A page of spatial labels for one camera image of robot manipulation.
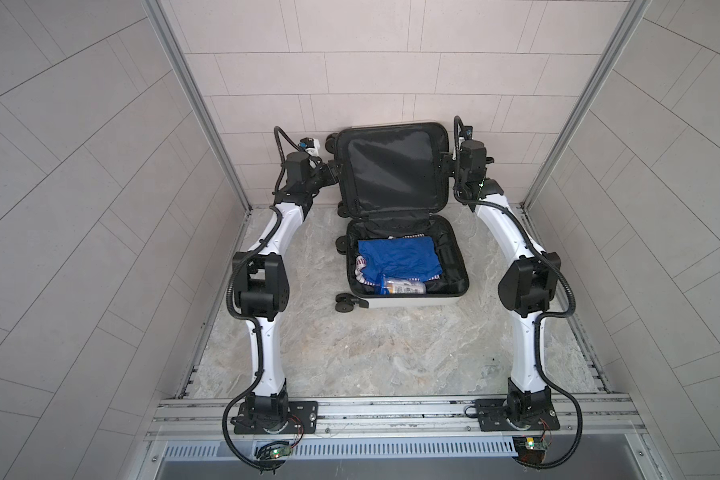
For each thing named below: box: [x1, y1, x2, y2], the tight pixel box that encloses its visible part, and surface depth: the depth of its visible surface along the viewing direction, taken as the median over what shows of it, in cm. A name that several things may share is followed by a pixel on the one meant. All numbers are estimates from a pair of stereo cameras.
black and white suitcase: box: [325, 122, 469, 313], surface depth 98 cm
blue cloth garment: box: [358, 236, 443, 283], surface depth 96 cm
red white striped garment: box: [354, 233, 441, 286], surface depth 95 cm
